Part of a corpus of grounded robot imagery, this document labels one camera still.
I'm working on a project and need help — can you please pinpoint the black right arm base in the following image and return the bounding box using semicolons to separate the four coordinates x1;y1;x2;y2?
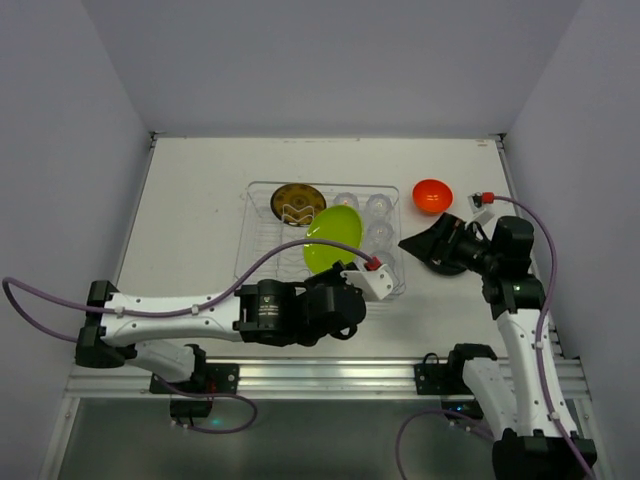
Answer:
413;352;484;420

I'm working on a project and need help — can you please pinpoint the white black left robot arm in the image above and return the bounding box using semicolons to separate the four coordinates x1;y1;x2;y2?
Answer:
75;272;366;393

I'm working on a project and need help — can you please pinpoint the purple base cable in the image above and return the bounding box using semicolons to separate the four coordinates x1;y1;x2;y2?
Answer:
395;408;496;480
154;374;259;433

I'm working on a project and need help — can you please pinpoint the orange plastic bowl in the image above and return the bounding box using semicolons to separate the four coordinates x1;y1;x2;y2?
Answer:
412;179;454;215

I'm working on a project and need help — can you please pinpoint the clear glass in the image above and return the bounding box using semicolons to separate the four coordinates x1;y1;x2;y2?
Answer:
333;192;360;210
362;220;394;254
363;193;393;223
371;250;399;292

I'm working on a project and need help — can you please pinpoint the lime green plate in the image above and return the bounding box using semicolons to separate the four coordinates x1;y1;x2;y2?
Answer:
303;205;364;274

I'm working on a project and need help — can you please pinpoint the clear glass middle right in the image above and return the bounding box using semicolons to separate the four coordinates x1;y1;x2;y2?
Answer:
362;220;394;254

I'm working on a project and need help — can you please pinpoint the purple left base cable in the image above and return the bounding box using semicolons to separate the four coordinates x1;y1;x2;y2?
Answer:
154;374;259;433

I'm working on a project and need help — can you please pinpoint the brown patterned plate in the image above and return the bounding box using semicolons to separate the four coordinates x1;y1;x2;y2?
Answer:
270;183;327;227

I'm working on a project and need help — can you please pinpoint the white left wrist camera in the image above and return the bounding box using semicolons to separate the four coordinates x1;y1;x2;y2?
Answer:
340;264;396;302

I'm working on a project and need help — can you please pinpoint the clear glass back left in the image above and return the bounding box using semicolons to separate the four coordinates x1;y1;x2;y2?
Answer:
333;192;360;210

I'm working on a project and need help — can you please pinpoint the clear glass front right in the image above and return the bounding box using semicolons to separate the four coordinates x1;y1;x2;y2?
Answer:
371;250;399;292

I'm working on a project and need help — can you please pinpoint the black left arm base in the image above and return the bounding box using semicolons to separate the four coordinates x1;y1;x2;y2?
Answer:
149;363;240;426

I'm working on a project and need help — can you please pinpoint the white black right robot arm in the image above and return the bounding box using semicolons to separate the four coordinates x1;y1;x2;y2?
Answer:
399;214;597;479

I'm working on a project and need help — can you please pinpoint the clear glass back right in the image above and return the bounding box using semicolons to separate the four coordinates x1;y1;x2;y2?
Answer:
363;193;393;223

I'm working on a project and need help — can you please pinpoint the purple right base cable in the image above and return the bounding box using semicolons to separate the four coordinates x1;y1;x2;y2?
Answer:
395;408;496;480

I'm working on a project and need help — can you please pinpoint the black plate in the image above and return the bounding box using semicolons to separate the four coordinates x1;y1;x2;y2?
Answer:
424;259;467;277

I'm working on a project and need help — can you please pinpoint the aluminium mounting rail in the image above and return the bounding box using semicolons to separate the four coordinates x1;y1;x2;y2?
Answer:
64;355;594;401

